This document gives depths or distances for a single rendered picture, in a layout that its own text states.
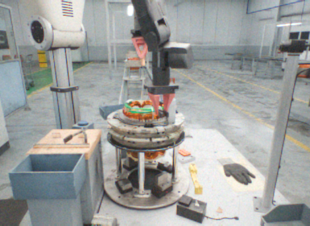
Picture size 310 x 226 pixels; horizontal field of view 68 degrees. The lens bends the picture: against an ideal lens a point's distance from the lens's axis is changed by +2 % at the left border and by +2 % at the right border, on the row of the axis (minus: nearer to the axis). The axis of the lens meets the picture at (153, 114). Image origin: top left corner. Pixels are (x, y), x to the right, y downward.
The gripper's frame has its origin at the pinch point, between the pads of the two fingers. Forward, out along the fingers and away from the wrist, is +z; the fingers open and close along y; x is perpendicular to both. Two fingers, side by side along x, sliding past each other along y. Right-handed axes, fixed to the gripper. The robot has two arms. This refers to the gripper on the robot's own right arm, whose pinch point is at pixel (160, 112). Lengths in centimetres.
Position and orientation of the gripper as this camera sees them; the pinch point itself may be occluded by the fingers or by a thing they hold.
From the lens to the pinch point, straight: 75.7
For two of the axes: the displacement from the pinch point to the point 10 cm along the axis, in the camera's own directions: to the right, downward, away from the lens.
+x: -3.1, -2.6, 9.2
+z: 0.1, 9.6, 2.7
